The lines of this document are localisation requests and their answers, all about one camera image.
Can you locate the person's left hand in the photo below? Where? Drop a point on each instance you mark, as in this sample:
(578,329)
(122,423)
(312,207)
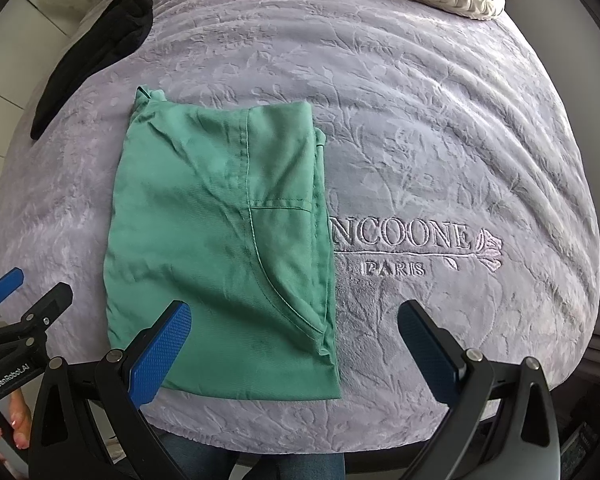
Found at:
(20,420)

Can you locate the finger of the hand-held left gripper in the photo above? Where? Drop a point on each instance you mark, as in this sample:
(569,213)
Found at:
(50,307)
(5,287)

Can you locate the lavender embossed blanket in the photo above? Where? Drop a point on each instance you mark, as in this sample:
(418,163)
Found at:
(430,135)

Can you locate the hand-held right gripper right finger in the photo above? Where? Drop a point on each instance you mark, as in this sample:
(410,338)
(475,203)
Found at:
(427,355)

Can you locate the dark printed box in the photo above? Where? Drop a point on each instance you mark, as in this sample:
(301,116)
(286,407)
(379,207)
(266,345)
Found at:
(580,447)

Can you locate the green work shirt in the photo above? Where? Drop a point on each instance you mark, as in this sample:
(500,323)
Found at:
(205,240)

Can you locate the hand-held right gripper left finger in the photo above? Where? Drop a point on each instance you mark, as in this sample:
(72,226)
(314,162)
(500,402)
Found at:
(162,355)

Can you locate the black garment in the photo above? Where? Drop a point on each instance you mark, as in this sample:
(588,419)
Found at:
(100,50)

